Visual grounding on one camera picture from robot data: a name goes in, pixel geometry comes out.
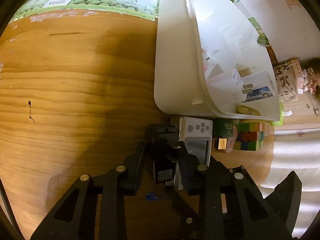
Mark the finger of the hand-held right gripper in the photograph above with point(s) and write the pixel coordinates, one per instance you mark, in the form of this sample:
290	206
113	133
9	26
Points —
180	205
287	200

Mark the yellow pony wall sticker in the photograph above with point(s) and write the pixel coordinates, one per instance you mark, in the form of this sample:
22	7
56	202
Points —
292	2

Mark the green fruit print poster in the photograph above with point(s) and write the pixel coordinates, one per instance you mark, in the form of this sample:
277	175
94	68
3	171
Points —
112	0

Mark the black charger plug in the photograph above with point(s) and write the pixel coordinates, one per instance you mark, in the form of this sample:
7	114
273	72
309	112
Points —
162	172

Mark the white plastic storage bin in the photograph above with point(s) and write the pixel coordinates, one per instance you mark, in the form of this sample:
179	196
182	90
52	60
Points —
175	67

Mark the beige round compact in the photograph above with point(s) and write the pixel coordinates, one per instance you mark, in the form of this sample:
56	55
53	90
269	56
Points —
246	110

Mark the small clear plastic container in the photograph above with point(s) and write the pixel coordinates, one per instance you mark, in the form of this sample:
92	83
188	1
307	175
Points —
267	130

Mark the green tissue pack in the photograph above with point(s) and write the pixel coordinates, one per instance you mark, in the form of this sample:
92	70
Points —
279	120

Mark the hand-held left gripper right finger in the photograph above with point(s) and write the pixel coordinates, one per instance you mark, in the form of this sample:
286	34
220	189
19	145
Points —
190	177

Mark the pink correction tape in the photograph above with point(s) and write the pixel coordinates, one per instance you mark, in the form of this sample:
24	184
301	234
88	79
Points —
231	145

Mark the green and gold box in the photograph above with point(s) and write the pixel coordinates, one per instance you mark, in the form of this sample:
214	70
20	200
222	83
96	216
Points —
225	127

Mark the white handheld console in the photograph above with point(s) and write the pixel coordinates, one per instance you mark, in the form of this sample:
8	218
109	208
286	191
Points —
197	127

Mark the printed canvas bag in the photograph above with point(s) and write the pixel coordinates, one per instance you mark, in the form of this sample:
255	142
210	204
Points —
285	80

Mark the white power adapter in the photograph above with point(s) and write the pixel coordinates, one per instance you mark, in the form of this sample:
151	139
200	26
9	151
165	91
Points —
233	80

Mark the white patterned cloth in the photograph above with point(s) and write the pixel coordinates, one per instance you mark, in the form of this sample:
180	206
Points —
295	150

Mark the colourful puzzle cube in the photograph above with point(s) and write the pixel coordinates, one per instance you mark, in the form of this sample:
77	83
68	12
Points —
250	136

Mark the blue label floss box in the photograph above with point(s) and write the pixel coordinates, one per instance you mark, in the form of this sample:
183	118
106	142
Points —
260	95

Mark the brown haired rag doll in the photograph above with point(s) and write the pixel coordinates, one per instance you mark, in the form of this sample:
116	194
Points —
310	80

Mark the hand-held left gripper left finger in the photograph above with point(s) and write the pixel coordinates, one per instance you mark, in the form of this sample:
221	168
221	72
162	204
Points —
132	175

